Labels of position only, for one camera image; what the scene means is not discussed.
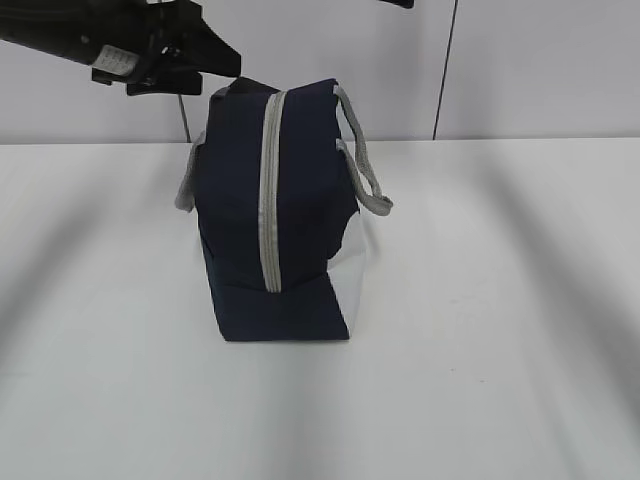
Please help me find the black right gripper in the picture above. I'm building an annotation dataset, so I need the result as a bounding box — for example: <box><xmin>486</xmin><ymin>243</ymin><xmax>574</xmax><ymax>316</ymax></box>
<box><xmin>381</xmin><ymin>0</ymin><xmax>415</xmax><ymax>9</ymax></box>

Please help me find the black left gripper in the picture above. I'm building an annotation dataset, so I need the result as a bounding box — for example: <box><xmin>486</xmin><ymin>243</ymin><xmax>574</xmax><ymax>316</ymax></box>
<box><xmin>91</xmin><ymin>1</ymin><xmax>241</xmax><ymax>96</ymax></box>

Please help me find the navy insulated lunch bag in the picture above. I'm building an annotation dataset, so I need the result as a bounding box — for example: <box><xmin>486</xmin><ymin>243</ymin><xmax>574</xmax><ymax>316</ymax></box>
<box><xmin>176</xmin><ymin>78</ymin><xmax>393</xmax><ymax>342</ymax></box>

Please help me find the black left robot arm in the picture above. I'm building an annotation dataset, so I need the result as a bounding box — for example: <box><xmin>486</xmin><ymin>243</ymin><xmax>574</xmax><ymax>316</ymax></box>
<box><xmin>1</xmin><ymin>1</ymin><xmax>241</xmax><ymax>96</ymax></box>

